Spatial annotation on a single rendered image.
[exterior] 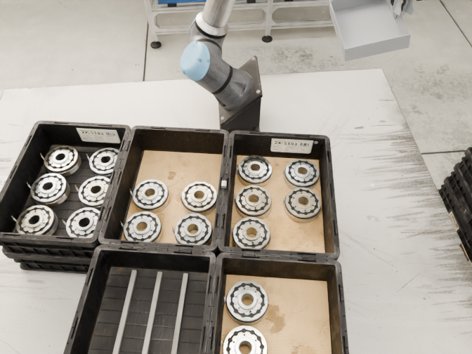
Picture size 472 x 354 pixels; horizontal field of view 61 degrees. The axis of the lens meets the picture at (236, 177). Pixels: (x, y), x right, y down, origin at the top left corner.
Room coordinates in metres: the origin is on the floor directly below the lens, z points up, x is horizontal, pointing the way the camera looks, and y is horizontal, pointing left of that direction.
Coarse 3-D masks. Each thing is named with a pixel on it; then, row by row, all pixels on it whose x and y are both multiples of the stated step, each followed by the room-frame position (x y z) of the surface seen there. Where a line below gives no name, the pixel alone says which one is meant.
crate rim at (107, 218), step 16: (144, 128) 0.82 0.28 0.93; (160, 128) 0.82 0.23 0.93; (176, 128) 0.82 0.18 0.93; (192, 128) 0.82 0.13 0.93; (128, 144) 0.76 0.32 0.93; (224, 144) 0.76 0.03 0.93; (224, 160) 0.70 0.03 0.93; (224, 176) 0.64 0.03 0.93; (112, 192) 0.59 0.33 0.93; (112, 208) 0.54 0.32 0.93; (112, 240) 0.45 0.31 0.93; (128, 240) 0.45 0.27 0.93
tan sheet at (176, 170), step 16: (144, 160) 0.78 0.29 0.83; (160, 160) 0.78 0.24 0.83; (176, 160) 0.78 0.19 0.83; (192, 160) 0.78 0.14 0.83; (208, 160) 0.78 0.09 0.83; (144, 176) 0.71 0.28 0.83; (160, 176) 0.71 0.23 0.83; (176, 176) 0.71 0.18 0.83; (192, 176) 0.71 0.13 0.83; (208, 176) 0.71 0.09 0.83; (176, 192) 0.65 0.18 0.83; (176, 208) 0.60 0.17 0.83; (160, 240) 0.49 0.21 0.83
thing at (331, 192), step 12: (240, 132) 0.80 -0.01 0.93; (252, 132) 0.80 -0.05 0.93; (264, 132) 0.80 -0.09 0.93; (228, 144) 0.76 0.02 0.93; (228, 156) 0.72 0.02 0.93; (228, 168) 0.67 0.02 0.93; (228, 180) 0.63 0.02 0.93; (228, 192) 0.59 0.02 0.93; (336, 216) 0.51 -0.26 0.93; (336, 228) 0.48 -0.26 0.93; (336, 240) 0.45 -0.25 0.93; (228, 252) 0.41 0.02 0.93; (240, 252) 0.41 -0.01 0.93; (252, 252) 0.41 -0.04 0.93; (264, 252) 0.41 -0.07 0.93; (276, 252) 0.41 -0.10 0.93; (288, 252) 0.41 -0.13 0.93; (300, 252) 0.41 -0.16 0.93; (312, 252) 0.41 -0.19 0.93; (336, 252) 0.41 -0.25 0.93
